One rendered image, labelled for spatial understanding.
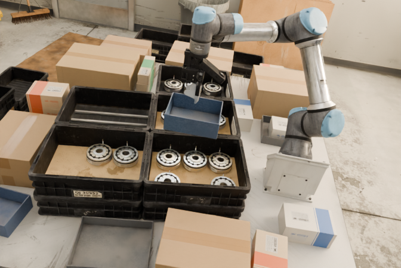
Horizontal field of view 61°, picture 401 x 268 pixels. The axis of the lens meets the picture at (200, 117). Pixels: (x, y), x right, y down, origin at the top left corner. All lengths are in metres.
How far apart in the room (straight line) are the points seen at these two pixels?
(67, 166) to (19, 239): 0.30
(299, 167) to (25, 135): 1.17
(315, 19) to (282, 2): 2.77
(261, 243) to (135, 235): 0.48
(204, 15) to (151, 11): 3.43
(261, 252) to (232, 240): 0.15
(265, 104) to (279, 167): 0.58
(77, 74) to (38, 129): 0.49
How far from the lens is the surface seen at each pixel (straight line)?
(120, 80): 1.95
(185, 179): 1.43
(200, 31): 1.20
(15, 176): 1.60
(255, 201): 1.59
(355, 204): 2.86
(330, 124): 1.48
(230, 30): 1.26
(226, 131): 1.70
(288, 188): 1.62
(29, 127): 1.66
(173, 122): 1.24
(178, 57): 2.15
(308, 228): 1.46
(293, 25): 1.50
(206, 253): 1.20
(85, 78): 2.01
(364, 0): 4.57
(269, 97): 1.98
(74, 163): 1.50
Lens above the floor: 1.87
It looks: 36 degrees down
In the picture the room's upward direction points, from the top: 9 degrees clockwise
